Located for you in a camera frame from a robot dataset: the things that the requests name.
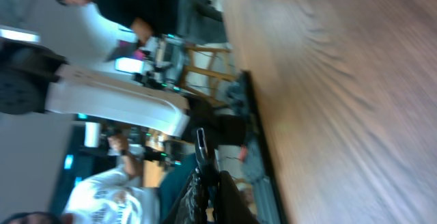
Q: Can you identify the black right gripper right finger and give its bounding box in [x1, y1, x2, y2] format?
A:
[214, 171, 259, 224]

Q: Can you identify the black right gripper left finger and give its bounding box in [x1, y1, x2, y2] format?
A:
[163, 169, 208, 224]

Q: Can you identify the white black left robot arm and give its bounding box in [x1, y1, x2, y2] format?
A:
[1, 39, 246, 147]

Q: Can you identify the person in white shirt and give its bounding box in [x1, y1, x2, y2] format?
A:
[0, 133, 161, 224]

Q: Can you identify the wooden chair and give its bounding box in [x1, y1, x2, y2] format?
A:
[177, 46, 237, 107]

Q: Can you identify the person in black shirt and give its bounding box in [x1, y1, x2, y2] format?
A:
[56, 0, 227, 44]

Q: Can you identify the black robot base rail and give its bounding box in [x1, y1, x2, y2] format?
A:
[238, 71, 289, 224]

